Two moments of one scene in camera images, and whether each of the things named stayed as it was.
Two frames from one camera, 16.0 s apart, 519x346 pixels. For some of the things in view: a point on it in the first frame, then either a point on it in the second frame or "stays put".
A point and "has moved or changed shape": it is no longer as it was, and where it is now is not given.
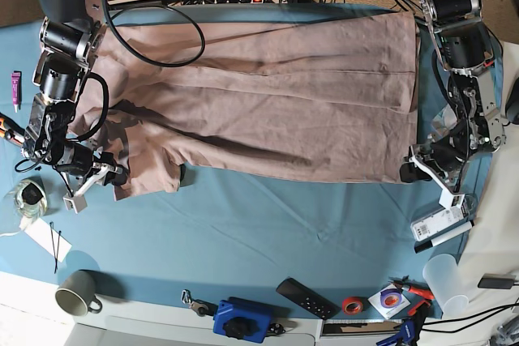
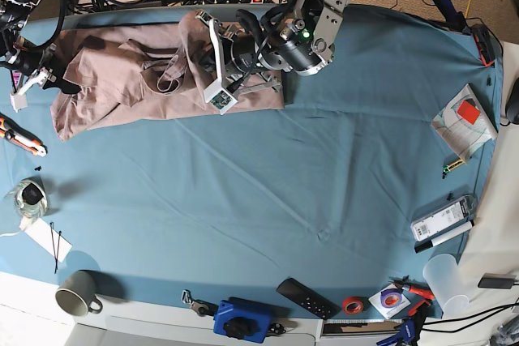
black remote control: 307,298 stays put
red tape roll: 352,305 stays put
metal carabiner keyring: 203,308 stays put
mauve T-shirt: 328,96 has moved or changed shape
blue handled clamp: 411,328 stays put
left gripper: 82,168 -> 31,61
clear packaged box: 441,219 stays put
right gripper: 445,159 -> 240,57
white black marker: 443,237 stays put
